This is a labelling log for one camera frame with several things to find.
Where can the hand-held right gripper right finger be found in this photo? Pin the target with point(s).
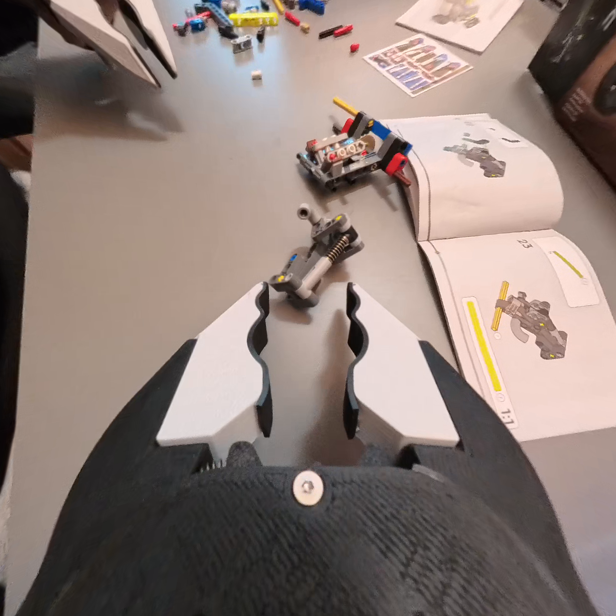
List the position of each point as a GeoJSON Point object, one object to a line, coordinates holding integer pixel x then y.
{"type": "Point", "coordinates": [404, 385]}

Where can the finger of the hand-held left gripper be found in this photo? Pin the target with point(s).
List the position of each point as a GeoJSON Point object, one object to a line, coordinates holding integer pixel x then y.
{"type": "Point", "coordinates": [151, 33]}
{"type": "Point", "coordinates": [101, 29]}

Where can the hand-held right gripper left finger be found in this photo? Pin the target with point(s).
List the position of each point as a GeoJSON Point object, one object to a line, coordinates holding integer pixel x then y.
{"type": "Point", "coordinates": [216, 380]}

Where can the grey lego suspension assembly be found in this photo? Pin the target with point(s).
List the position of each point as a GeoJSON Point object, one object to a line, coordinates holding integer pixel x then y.
{"type": "Point", "coordinates": [313, 269]}

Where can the pile of loose lego pieces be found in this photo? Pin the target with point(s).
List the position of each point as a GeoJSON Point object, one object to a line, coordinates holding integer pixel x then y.
{"type": "Point", "coordinates": [252, 19]}

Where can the yellow lego axle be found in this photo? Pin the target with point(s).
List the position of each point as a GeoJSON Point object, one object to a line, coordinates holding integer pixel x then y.
{"type": "Point", "coordinates": [344, 106]}

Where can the lego chassis assembly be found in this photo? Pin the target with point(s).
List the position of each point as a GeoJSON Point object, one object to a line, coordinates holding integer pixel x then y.
{"type": "Point", "coordinates": [346, 154]}

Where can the lego set box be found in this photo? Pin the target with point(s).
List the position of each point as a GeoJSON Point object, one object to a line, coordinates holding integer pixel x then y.
{"type": "Point", "coordinates": [587, 72]}

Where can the open instruction booklet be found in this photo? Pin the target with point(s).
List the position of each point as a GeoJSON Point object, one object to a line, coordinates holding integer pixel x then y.
{"type": "Point", "coordinates": [505, 192]}

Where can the sticker sheet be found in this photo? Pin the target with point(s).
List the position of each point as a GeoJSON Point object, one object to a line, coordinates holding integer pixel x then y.
{"type": "Point", "coordinates": [418, 65]}

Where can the closed instruction booklet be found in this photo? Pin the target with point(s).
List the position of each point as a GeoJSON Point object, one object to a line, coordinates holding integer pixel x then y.
{"type": "Point", "coordinates": [462, 21]}

